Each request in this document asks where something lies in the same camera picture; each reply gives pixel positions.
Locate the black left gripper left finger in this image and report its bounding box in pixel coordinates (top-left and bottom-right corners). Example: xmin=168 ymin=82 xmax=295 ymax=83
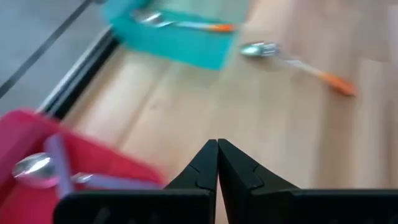
xmin=52 ymin=139 xmax=220 ymax=224

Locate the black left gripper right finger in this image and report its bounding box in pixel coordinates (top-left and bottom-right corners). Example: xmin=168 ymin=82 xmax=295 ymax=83
xmin=218 ymin=138 xmax=398 ymax=224

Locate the purple-handled silver spoon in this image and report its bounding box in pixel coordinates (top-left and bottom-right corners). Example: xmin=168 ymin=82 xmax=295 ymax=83
xmin=11 ymin=151 xmax=165 ymax=190
xmin=44 ymin=133 xmax=75 ymax=200

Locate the orange-handled silver spoon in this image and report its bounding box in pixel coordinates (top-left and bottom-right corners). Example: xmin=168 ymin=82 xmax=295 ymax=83
xmin=239 ymin=41 xmax=357 ymax=96
xmin=130 ymin=9 xmax=237 ymax=34

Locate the teal translucent plastic bin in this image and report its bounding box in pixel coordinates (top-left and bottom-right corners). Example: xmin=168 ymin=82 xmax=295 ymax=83
xmin=102 ymin=0 xmax=249 ymax=71

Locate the pink translucent plastic bin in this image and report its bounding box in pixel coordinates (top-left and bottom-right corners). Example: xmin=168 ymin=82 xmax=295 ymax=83
xmin=0 ymin=108 xmax=165 ymax=224

